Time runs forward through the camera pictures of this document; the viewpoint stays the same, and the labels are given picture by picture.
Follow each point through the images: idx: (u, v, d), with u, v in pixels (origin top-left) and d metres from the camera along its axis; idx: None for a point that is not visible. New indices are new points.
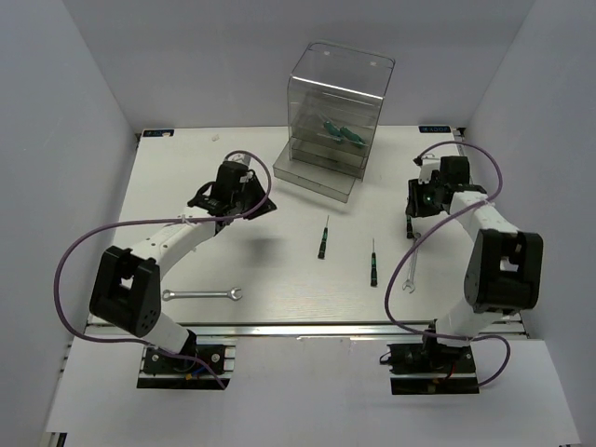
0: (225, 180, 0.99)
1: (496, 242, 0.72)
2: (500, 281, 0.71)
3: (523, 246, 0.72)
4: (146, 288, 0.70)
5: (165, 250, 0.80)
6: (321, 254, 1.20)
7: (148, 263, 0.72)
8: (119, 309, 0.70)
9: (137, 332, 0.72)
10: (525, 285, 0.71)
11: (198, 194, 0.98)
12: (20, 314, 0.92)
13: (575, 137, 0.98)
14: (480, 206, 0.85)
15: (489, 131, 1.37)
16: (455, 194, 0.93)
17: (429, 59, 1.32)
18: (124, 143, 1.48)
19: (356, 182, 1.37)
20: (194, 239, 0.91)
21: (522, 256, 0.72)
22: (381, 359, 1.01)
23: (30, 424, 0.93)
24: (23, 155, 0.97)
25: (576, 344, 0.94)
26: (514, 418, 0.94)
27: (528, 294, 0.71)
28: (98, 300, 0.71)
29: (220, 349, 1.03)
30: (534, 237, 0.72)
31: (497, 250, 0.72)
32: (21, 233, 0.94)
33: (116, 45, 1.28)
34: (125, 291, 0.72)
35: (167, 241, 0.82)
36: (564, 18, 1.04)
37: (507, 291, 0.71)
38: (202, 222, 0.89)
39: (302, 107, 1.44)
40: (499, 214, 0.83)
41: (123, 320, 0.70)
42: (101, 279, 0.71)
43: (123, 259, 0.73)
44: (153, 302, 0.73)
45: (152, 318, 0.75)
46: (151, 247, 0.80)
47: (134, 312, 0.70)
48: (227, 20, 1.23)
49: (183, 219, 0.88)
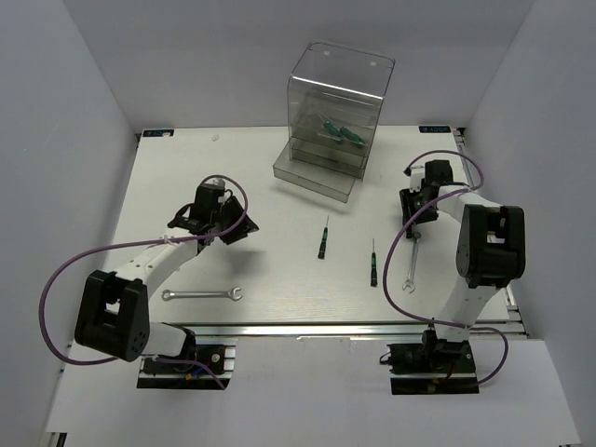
0: (204, 201, 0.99)
1: (482, 215, 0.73)
2: (490, 252, 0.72)
3: (507, 219, 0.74)
4: (134, 310, 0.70)
5: (151, 271, 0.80)
6: (321, 254, 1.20)
7: (134, 283, 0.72)
8: (108, 333, 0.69)
9: (128, 357, 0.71)
10: (513, 251, 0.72)
11: (177, 215, 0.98)
12: (21, 314, 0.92)
13: (575, 138, 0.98)
14: (463, 193, 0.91)
15: (489, 131, 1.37)
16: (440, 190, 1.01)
17: (429, 59, 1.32)
18: (124, 143, 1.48)
19: (356, 182, 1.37)
20: (179, 258, 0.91)
21: (507, 229, 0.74)
22: (381, 359, 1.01)
23: (30, 424, 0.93)
24: (23, 155, 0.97)
25: (576, 344, 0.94)
26: (514, 418, 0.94)
27: (516, 259, 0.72)
28: (83, 328, 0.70)
29: (220, 348, 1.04)
30: (515, 209, 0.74)
31: (482, 224, 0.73)
32: (21, 233, 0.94)
33: (116, 44, 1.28)
34: (111, 318, 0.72)
35: (152, 262, 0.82)
36: (564, 19, 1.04)
37: (497, 261, 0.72)
38: (184, 240, 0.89)
39: (302, 107, 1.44)
40: (482, 199, 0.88)
41: (112, 345, 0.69)
42: (87, 304, 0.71)
43: (107, 282, 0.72)
44: (142, 324, 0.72)
45: (142, 340, 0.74)
46: (135, 267, 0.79)
47: (123, 335, 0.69)
48: (227, 20, 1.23)
49: (166, 239, 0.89)
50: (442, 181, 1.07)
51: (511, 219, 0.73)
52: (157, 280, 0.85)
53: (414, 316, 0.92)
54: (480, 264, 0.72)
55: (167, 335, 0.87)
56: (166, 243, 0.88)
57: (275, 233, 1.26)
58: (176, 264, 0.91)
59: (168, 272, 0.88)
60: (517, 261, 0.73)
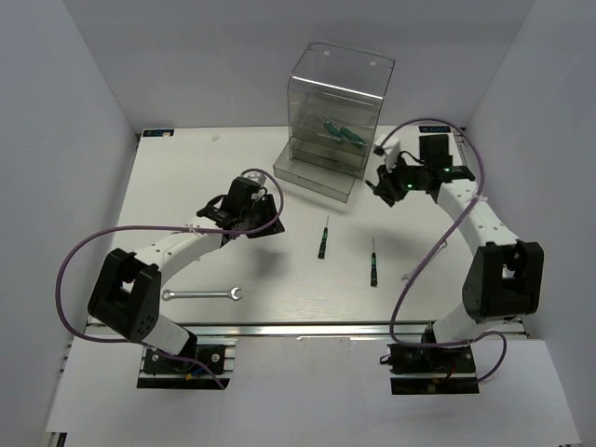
0: (237, 194, 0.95)
1: (499, 257, 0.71)
2: (504, 295, 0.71)
3: (522, 254, 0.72)
4: (145, 294, 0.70)
5: (169, 258, 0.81)
6: (321, 254, 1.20)
7: (150, 268, 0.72)
8: (117, 312, 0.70)
9: (131, 338, 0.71)
10: (524, 298, 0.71)
11: (209, 204, 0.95)
12: (20, 313, 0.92)
13: (576, 137, 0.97)
14: (472, 204, 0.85)
15: (489, 131, 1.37)
16: (444, 187, 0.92)
17: (429, 58, 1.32)
18: (124, 143, 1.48)
19: (356, 182, 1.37)
20: (198, 250, 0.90)
21: (522, 264, 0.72)
22: (381, 359, 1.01)
23: (30, 424, 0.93)
24: (23, 155, 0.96)
25: (577, 344, 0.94)
26: (515, 419, 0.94)
27: (528, 303, 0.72)
28: (97, 301, 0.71)
29: (220, 348, 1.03)
30: (535, 248, 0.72)
31: (499, 269, 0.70)
32: (21, 233, 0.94)
33: (115, 44, 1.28)
34: (124, 296, 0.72)
35: (172, 249, 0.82)
36: (564, 18, 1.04)
37: (509, 305, 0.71)
38: (209, 233, 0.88)
39: (302, 107, 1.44)
40: (494, 216, 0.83)
41: (118, 325, 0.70)
42: (103, 279, 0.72)
43: (125, 263, 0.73)
44: (150, 308, 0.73)
45: (150, 323, 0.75)
46: (155, 252, 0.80)
47: (130, 317, 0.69)
48: (227, 19, 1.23)
49: (191, 227, 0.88)
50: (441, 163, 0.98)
51: (527, 258, 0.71)
52: (173, 269, 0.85)
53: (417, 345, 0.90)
54: (492, 314, 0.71)
55: (168, 333, 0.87)
56: (189, 231, 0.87)
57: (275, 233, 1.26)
58: (196, 254, 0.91)
59: (186, 262, 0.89)
60: (529, 299, 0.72)
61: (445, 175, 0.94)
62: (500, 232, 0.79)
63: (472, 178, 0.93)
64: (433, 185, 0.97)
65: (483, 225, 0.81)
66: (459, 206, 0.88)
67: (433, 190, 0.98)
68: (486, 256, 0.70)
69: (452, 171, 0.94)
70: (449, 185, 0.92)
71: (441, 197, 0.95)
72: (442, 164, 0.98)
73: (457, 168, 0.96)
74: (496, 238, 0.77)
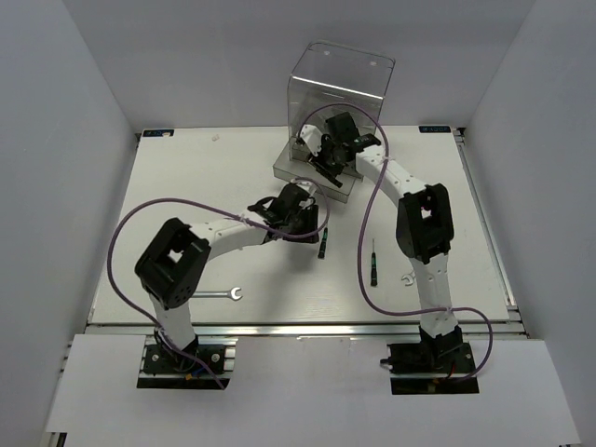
0: (287, 197, 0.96)
1: (413, 200, 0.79)
2: (428, 231, 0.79)
3: (433, 196, 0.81)
4: (191, 264, 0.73)
5: (219, 239, 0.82)
6: (321, 254, 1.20)
7: (201, 242, 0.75)
8: (161, 277, 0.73)
9: (168, 304, 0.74)
10: (443, 228, 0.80)
11: (258, 202, 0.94)
12: (20, 313, 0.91)
13: (575, 137, 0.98)
14: (386, 166, 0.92)
15: (489, 131, 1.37)
16: (358, 157, 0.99)
17: (429, 58, 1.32)
18: (124, 143, 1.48)
19: (357, 182, 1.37)
20: (242, 239, 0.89)
21: (435, 203, 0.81)
22: (381, 359, 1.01)
23: (30, 424, 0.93)
24: (23, 155, 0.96)
25: (577, 343, 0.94)
26: (514, 419, 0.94)
27: (448, 232, 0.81)
28: (145, 261, 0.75)
29: (220, 349, 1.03)
30: (440, 187, 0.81)
31: (417, 210, 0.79)
32: (21, 233, 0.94)
33: (115, 44, 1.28)
34: (169, 264, 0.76)
35: (223, 230, 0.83)
36: (564, 19, 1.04)
37: (435, 238, 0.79)
38: (257, 226, 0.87)
39: (302, 107, 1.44)
40: (403, 169, 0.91)
41: (159, 288, 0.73)
42: (156, 243, 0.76)
43: (179, 232, 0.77)
44: (191, 280, 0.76)
45: (185, 295, 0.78)
46: (208, 230, 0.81)
47: (172, 283, 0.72)
48: (227, 19, 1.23)
49: (241, 217, 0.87)
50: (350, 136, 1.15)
51: (438, 196, 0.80)
52: (217, 252, 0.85)
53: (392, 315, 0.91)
54: (424, 250, 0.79)
55: (182, 321, 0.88)
56: (241, 221, 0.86)
57: None
58: (240, 242, 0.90)
59: (228, 248, 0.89)
60: (446, 229, 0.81)
61: (358, 144, 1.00)
62: (412, 182, 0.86)
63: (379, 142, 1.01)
64: (349, 157, 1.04)
65: (398, 181, 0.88)
66: (374, 169, 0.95)
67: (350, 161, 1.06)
68: (406, 208, 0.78)
69: (360, 141, 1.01)
70: (362, 155, 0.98)
71: (359, 166, 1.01)
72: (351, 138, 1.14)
73: (365, 137, 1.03)
74: (411, 188, 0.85)
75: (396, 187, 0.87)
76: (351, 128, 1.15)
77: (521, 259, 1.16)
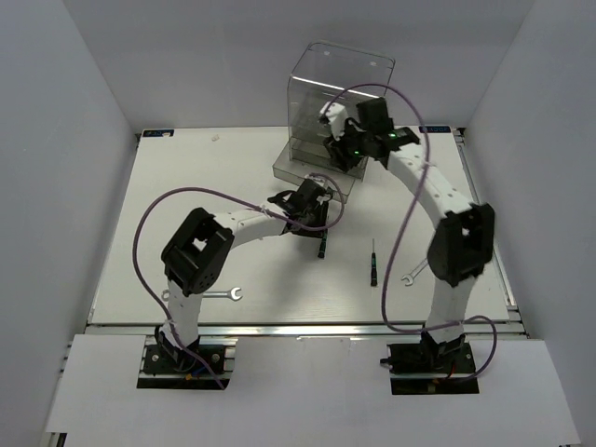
0: (306, 190, 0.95)
1: (456, 222, 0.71)
2: (466, 256, 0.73)
3: (477, 216, 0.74)
4: (216, 251, 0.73)
5: (241, 229, 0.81)
6: (321, 254, 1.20)
7: (224, 230, 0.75)
8: (187, 264, 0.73)
9: (193, 289, 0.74)
10: (482, 254, 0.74)
11: (277, 196, 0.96)
12: (20, 313, 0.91)
13: (575, 138, 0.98)
14: (426, 172, 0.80)
15: (489, 131, 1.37)
16: (393, 156, 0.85)
17: (429, 58, 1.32)
18: (124, 143, 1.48)
19: (356, 182, 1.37)
20: (264, 230, 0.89)
21: (478, 225, 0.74)
22: (381, 359, 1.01)
23: (30, 425, 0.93)
24: (23, 155, 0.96)
25: (576, 344, 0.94)
26: (514, 419, 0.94)
27: (486, 256, 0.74)
28: (171, 248, 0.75)
29: (220, 349, 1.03)
30: (487, 208, 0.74)
31: (459, 233, 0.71)
32: (21, 233, 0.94)
33: (115, 44, 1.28)
34: (195, 251, 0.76)
35: (245, 221, 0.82)
36: (564, 19, 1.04)
37: (472, 264, 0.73)
38: (277, 218, 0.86)
39: (302, 107, 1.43)
40: (444, 181, 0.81)
41: (185, 275, 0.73)
42: (182, 231, 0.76)
43: (204, 221, 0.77)
44: (215, 266, 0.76)
45: (208, 283, 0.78)
46: (230, 220, 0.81)
47: (198, 269, 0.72)
48: (227, 19, 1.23)
49: (263, 208, 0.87)
50: (383, 127, 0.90)
51: (482, 218, 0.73)
52: (238, 243, 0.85)
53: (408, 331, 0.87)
54: (456, 275, 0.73)
55: (195, 315, 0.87)
56: (262, 211, 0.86)
57: None
58: (262, 234, 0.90)
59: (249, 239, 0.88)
60: (485, 255, 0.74)
61: (393, 141, 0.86)
62: (454, 196, 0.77)
63: (418, 140, 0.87)
64: (381, 153, 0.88)
65: (439, 194, 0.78)
66: (411, 174, 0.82)
67: (380, 157, 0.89)
68: (449, 229, 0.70)
69: (398, 137, 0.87)
70: (399, 154, 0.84)
71: (391, 165, 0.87)
72: (385, 130, 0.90)
73: (400, 131, 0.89)
74: (453, 206, 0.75)
75: (435, 200, 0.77)
76: (386, 115, 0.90)
77: (521, 259, 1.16)
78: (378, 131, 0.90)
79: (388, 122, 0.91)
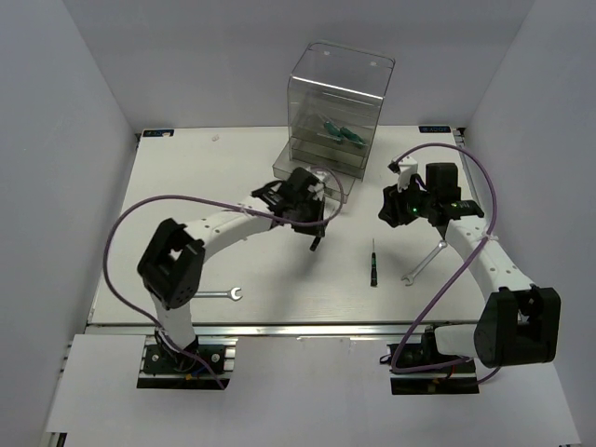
0: (296, 182, 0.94)
1: (511, 304, 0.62)
2: (518, 344, 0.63)
3: (538, 300, 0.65)
4: (188, 265, 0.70)
5: (215, 236, 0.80)
6: (313, 248, 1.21)
7: (196, 243, 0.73)
8: (162, 277, 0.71)
9: (169, 304, 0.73)
10: (542, 346, 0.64)
11: (264, 187, 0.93)
12: (19, 314, 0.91)
13: (576, 138, 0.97)
14: (483, 242, 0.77)
15: (489, 131, 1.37)
16: (453, 223, 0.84)
17: (428, 58, 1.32)
18: (124, 143, 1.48)
19: (356, 182, 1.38)
20: (246, 230, 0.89)
21: (540, 312, 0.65)
22: (381, 359, 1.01)
23: (30, 425, 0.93)
24: (23, 155, 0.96)
25: (577, 344, 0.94)
26: (515, 420, 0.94)
27: (545, 352, 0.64)
28: (145, 263, 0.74)
29: (220, 348, 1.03)
30: (551, 293, 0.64)
31: (515, 317, 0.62)
32: (20, 234, 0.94)
33: (115, 44, 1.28)
34: (169, 264, 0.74)
35: (221, 226, 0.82)
36: (564, 18, 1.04)
37: (523, 355, 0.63)
38: (260, 216, 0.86)
39: (302, 107, 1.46)
40: (506, 254, 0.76)
41: (161, 289, 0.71)
42: (154, 245, 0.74)
43: (175, 234, 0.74)
44: (191, 279, 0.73)
45: (186, 295, 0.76)
46: (204, 228, 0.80)
47: (171, 285, 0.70)
48: (227, 19, 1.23)
49: (242, 208, 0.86)
50: (449, 194, 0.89)
51: (544, 305, 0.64)
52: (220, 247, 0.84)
53: (416, 367, 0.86)
54: (506, 362, 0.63)
55: (184, 319, 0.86)
56: (241, 211, 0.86)
57: (274, 234, 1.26)
58: (243, 234, 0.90)
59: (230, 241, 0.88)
60: (545, 350, 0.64)
61: (453, 210, 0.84)
62: (513, 275, 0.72)
63: (482, 213, 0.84)
64: (440, 221, 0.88)
65: (495, 267, 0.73)
66: (467, 244, 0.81)
67: (440, 226, 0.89)
68: (501, 308, 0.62)
69: (460, 207, 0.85)
70: (458, 223, 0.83)
71: (449, 233, 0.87)
72: (450, 198, 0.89)
73: (466, 202, 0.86)
74: (509, 283, 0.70)
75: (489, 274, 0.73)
76: (455, 183, 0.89)
77: (522, 259, 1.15)
78: (442, 197, 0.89)
79: (456, 189, 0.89)
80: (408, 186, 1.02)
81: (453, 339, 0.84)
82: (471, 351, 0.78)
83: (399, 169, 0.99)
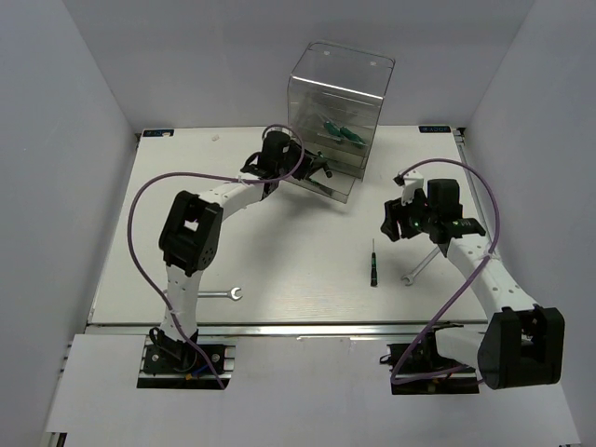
0: (270, 153, 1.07)
1: (514, 327, 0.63)
2: (522, 365, 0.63)
3: (541, 320, 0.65)
4: (211, 226, 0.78)
5: (225, 201, 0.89)
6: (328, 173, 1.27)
7: (213, 206, 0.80)
8: (187, 246, 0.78)
9: (197, 265, 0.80)
10: (548, 367, 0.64)
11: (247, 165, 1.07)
12: (19, 314, 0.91)
13: (576, 138, 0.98)
14: (485, 263, 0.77)
15: (489, 131, 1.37)
16: (453, 242, 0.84)
17: (429, 58, 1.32)
18: (124, 143, 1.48)
19: (356, 182, 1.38)
20: (245, 198, 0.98)
21: (543, 333, 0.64)
22: (381, 359, 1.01)
23: (30, 425, 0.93)
24: (23, 155, 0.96)
25: (577, 344, 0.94)
26: (514, 418, 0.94)
27: (550, 372, 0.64)
28: (167, 234, 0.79)
29: (220, 348, 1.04)
30: (555, 315, 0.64)
31: (518, 339, 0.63)
32: (20, 233, 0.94)
33: (116, 44, 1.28)
34: (190, 231, 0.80)
35: (227, 193, 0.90)
36: (564, 18, 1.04)
37: (528, 376, 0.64)
38: (254, 184, 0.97)
39: (302, 107, 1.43)
40: (509, 277, 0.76)
41: (188, 253, 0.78)
42: (172, 215, 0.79)
43: (191, 202, 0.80)
44: (212, 240, 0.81)
45: (208, 258, 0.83)
46: (214, 196, 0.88)
47: (198, 247, 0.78)
48: (227, 20, 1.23)
49: (239, 179, 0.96)
50: (449, 212, 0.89)
51: (548, 326, 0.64)
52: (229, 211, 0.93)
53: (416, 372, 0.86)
54: (509, 384, 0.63)
55: (194, 302, 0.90)
56: (238, 182, 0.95)
57: (275, 233, 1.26)
58: (243, 202, 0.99)
59: (236, 208, 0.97)
60: (550, 372, 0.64)
61: (454, 228, 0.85)
62: (515, 295, 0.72)
63: (483, 232, 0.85)
64: (441, 238, 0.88)
65: (497, 287, 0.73)
66: (468, 264, 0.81)
67: (440, 242, 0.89)
68: (503, 331, 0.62)
69: (461, 225, 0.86)
70: (459, 241, 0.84)
71: (451, 251, 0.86)
72: (450, 215, 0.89)
73: (467, 220, 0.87)
74: (513, 304, 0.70)
75: (491, 293, 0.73)
76: (455, 200, 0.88)
77: (522, 259, 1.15)
78: (443, 215, 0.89)
79: (457, 205, 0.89)
80: (413, 201, 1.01)
81: (454, 344, 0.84)
82: (469, 356, 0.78)
83: (405, 182, 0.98)
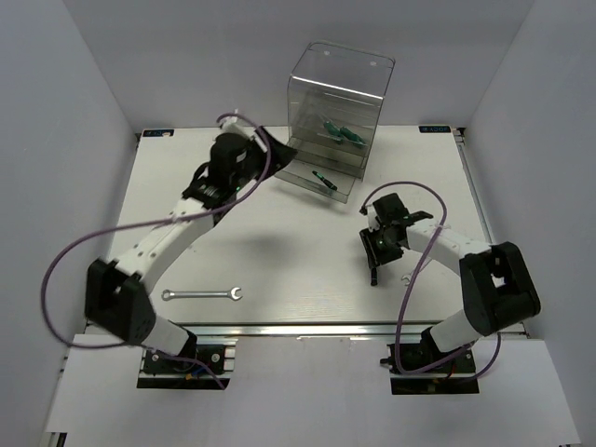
0: (220, 164, 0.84)
1: (479, 261, 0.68)
2: (503, 300, 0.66)
3: (503, 257, 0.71)
4: (131, 305, 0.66)
5: (154, 259, 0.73)
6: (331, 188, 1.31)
7: (132, 280, 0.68)
8: (112, 327, 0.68)
9: (133, 342, 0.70)
10: (526, 295, 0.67)
11: (192, 185, 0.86)
12: (19, 313, 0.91)
13: (576, 138, 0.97)
14: (437, 233, 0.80)
15: (489, 131, 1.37)
16: (409, 230, 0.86)
17: (429, 58, 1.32)
18: (124, 143, 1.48)
19: (356, 182, 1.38)
20: (189, 235, 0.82)
21: (508, 265, 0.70)
22: (381, 359, 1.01)
23: (30, 425, 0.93)
24: (23, 157, 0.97)
25: (577, 345, 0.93)
26: (514, 419, 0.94)
27: (532, 301, 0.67)
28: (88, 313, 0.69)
29: (220, 349, 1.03)
30: (510, 247, 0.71)
31: (486, 271, 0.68)
32: (21, 233, 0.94)
33: (116, 44, 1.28)
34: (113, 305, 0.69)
35: (155, 248, 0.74)
36: (565, 18, 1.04)
37: (514, 307, 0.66)
38: (195, 219, 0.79)
39: (302, 106, 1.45)
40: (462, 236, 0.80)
41: (115, 333, 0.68)
42: (90, 295, 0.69)
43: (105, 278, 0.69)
44: (142, 313, 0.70)
45: (146, 326, 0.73)
46: (138, 255, 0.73)
47: (122, 328, 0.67)
48: (227, 20, 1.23)
49: (173, 218, 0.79)
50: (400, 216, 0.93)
51: (507, 258, 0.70)
52: (166, 261, 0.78)
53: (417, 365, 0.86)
54: (500, 319, 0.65)
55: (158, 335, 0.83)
56: (172, 223, 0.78)
57: (274, 233, 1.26)
58: (188, 238, 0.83)
59: (179, 249, 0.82)
60: (530, 298, 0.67)
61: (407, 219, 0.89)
62: (473, 244, 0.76)
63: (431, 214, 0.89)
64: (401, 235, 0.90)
65: (456, 243, 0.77)
66: (426, 240, 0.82)
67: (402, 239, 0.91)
68: (471, 266, 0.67)
69: (411, 215, 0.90)
70: (413, 226, 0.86)
71: (413, 242, 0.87)
72: None
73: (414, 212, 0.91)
74: (473, 250, 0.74)
75: (453, 251, 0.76)
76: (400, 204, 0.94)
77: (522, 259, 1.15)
78: None
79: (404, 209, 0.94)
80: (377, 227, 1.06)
81: (453, 332, 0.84)
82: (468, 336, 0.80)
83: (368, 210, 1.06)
